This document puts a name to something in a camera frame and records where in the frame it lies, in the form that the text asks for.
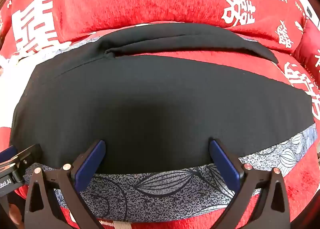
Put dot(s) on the black pants with patterned trim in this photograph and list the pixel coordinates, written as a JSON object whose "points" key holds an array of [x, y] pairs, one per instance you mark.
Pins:
{"points": [[150, 94]]}

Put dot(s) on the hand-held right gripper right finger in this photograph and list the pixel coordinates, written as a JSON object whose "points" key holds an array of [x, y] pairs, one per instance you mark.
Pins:
{"points": [[225, 166]]}

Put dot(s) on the dark red cushion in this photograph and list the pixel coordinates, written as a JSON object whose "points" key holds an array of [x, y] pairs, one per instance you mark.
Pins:
{"points": [[308, 43]]}

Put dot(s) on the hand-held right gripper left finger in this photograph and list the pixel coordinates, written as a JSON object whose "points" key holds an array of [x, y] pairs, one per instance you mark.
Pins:
{"points": [[89, 165]]}

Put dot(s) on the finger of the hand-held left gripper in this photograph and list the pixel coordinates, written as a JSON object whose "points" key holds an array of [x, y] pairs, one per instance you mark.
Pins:
{"points": [[27, 155]]}

